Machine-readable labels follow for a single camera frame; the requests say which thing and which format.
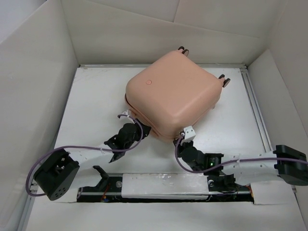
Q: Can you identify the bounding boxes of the pink hard-shell suitcase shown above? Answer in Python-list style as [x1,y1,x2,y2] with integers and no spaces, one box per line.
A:
[125,46,230,141]

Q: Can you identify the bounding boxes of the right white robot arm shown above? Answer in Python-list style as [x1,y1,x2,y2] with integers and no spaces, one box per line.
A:
[173,139,308,190]

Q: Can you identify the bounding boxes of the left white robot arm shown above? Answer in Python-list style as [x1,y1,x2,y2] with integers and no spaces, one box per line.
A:
[26,119,151,201]

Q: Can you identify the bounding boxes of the white foam cover block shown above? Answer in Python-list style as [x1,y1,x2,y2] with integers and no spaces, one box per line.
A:
[121,173,209,200]

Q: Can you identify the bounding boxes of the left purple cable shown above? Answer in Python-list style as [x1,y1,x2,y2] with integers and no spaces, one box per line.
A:
[26,113,144,197]

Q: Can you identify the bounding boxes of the purple cable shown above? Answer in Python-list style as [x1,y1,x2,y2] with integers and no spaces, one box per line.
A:
[173,133,308,172]
[26,113,144,197]

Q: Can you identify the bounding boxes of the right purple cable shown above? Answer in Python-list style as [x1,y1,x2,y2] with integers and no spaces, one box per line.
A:
[173,133,308,172]

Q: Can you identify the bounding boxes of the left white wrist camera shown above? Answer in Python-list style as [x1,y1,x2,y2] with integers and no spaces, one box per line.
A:
[117,110,134,122]

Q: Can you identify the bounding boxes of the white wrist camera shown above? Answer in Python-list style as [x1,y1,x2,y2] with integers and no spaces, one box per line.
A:
[117,110,134,122]
[180,126,196,142]

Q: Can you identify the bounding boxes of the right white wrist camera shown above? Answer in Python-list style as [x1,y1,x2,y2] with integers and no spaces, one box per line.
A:
[180,126,196,142]

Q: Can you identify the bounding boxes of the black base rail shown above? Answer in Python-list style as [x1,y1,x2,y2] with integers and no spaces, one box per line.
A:
[77,174,254,203]

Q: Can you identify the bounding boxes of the aluminium frame rail right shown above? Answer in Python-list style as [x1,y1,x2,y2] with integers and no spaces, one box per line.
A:
[240,65,272,152]

